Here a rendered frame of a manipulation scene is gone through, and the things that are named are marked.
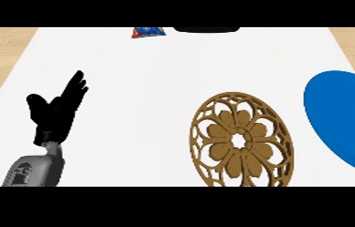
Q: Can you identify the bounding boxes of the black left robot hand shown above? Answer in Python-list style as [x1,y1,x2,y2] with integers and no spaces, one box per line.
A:
[25,69,90,147]

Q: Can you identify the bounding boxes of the brown floral cutout placemat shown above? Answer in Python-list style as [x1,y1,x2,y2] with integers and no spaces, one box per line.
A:
[187,91,295,188]

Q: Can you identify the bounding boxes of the blue plate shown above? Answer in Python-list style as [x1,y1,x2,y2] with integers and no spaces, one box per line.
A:
[301,69,355,168]

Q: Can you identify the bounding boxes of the blue and red snack bag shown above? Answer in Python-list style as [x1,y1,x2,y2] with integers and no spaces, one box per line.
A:
[130,26,167,39]

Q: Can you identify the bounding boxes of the black appliance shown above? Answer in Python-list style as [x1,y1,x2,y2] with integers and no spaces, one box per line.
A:
[171,26,241,34]

